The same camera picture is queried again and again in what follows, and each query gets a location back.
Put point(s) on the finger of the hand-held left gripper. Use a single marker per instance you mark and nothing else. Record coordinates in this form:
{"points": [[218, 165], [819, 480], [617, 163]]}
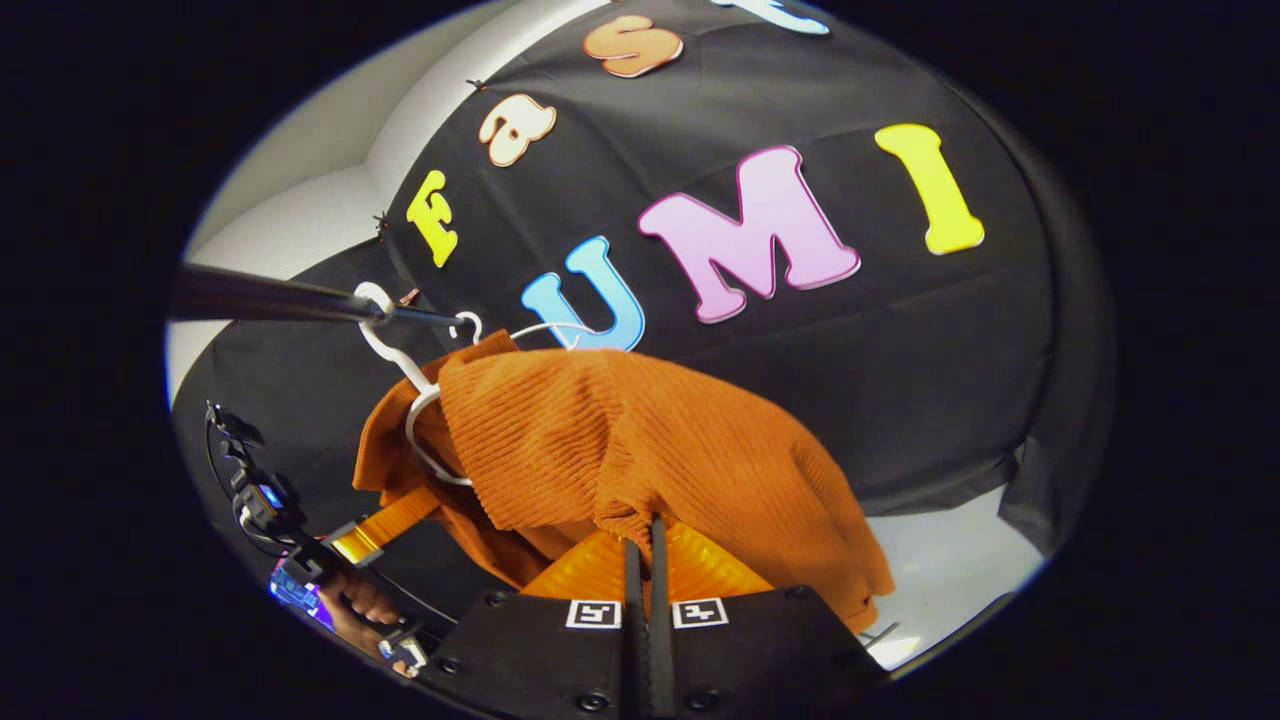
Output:
{"points": [[390, 520]]}

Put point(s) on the white plastic clothes hanger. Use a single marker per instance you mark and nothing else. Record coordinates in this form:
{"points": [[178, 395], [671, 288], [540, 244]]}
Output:
{"points": [[395, 358], [545, 325]]}

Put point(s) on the black clothes rack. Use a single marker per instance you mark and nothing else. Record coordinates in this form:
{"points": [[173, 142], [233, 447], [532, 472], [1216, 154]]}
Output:
{"points": [[260, 297]]}

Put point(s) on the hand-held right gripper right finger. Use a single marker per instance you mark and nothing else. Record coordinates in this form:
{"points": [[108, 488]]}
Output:
{"points": [[760, 660]]}

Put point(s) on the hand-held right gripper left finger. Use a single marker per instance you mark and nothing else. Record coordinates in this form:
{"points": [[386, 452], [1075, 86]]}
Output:
{"points": [[560, 660]]}

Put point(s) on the row of black backdrop clips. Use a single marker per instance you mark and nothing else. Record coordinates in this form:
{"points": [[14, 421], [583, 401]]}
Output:
{"points": [[380, 221]]}

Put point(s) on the black backdrop cloth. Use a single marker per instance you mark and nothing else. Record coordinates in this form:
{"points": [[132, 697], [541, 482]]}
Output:
{"points": [[900, 380]]}

